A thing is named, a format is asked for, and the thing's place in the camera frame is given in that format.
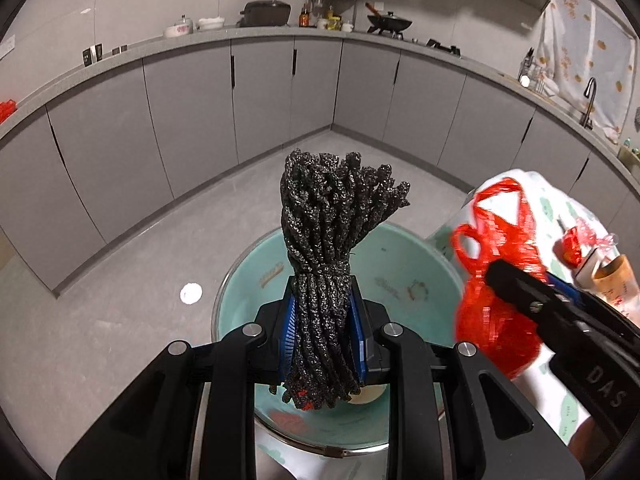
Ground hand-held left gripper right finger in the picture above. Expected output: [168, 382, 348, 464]
[350, 285, 586, 480]

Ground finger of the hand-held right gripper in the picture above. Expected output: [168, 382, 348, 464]
[547, 272, 640, 346]
[487, 259, 591, 353]

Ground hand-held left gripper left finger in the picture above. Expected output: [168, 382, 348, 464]
[56, 280, 301, 480]

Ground red shiny wrapper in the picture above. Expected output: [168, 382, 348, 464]
[554, 225, 598, 268]

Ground red plastic bag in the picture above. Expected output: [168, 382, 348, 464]
[451, 176, 548, 380]

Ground teal bin with metal rim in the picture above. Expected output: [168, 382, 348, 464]
[200, 225, 468, 461]

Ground black rope bundle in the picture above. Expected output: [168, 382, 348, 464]
[272, 149, 412, 413]

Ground person's right forearm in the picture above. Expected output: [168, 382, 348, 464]
[567, 417, 613, 466]

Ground pale paper carton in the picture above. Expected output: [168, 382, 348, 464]
[572, 254, 640, 321]

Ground pale round object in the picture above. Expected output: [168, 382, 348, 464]
[345, 385, 388, 407]

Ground dark kitchen faucet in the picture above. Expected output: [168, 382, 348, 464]
[579, 77, 599, 130]

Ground metal dish rack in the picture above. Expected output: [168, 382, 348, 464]
[517, 47, 552, 94]

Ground grey kitchen cabinets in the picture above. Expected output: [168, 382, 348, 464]
[0, 25, 640, 296]

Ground white patterned curtain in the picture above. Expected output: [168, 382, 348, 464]
[541, 0, 640, 135]

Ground gas stove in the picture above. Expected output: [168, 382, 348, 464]
[370, 30, 463, 58]

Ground black wok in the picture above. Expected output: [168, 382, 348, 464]
[365, 2, 414, 36]

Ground black casserole pot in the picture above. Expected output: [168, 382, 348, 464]
[239, 0, 292, 28]

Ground white floral lidded bowl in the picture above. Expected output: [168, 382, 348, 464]
[164, 15, 195, 39]

